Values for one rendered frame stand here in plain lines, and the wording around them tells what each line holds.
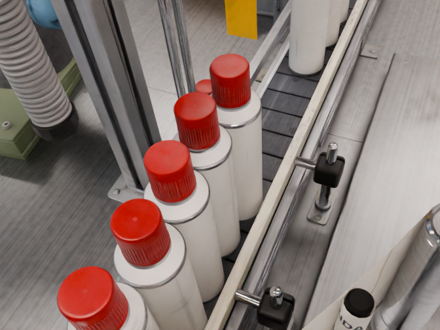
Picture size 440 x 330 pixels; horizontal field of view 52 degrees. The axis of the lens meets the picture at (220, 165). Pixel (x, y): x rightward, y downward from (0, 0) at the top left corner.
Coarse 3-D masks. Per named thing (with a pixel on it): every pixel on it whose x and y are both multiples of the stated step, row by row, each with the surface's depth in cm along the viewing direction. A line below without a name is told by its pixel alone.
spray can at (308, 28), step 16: (304, 0) 56; (320, 0) 56; (304, 16) 58; (320, 16) 58; (304, 32) 60; (320, 32) 60; (304, 48) 62; (320, 48) 62; (288, 64) 67; (304, 64) 64; (320, 64) 64
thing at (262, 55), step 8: (288, 8) 62; (280, 16) 61; (288, 16) 62; (280, 24) 60; (272, 32) 59; (280, 32) 60; (272, 40) 58; (264, 48) 57; (272, 48) 59; (256, 56) 56; (264, 56) 56; (256, 64) 55; (256, 72) 55; (120, 280) 39
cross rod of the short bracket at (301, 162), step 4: (296, 156) 53; (300, 156) 52; (296, 160) 52; (300, 160) 52; (304, 160) 52; (308, 160) 52; (312, 160) 52; (296, 164) 52; (300, 164) 52; (304, 164) 52; (308, 164) 52; (312, 164) 52; (308, 168) 52; (312, 168) 52
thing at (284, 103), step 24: (288, 72) 66; (336, 72) 66; (264, 96) 64; (288, 96) 63; (264, 120) 61; (288, 120) 60; (264, 144) 58; (288, 144) 58; (264, 168) 56; (264, 192) 53
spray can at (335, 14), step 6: (336, 0) 63; (342, 0) 64; (336, 6) 63; (330, 12) 64; (336, 12) 64; (330, 18) 65; (336, 18) 65; (330, 24) 66; (336, 24) 66; (330, 30) 66; (336, 30) 67; (330, 36) 67; (336, 36) 68; (330, 42) 68; (336, 42) 69
